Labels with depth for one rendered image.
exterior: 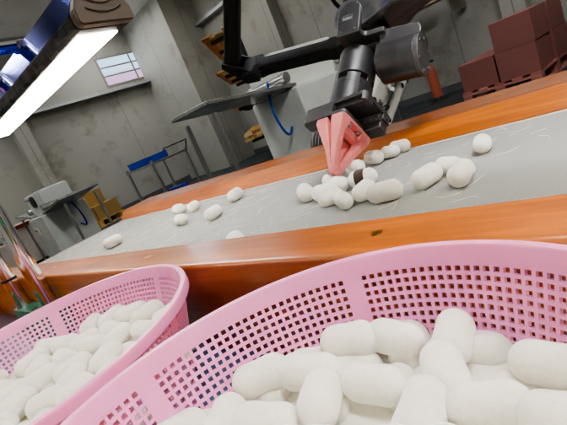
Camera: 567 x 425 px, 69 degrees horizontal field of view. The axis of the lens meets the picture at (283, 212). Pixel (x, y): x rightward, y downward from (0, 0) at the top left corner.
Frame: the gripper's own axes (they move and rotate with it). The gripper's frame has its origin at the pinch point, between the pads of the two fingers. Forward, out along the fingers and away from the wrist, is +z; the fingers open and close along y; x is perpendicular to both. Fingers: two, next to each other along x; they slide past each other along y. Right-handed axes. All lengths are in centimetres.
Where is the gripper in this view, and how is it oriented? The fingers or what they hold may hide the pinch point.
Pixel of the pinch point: (335, 170)
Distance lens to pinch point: 54.7
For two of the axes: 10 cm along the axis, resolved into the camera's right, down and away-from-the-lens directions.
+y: 7.2, -1.1, -6.9
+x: 6.6, 4.4, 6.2
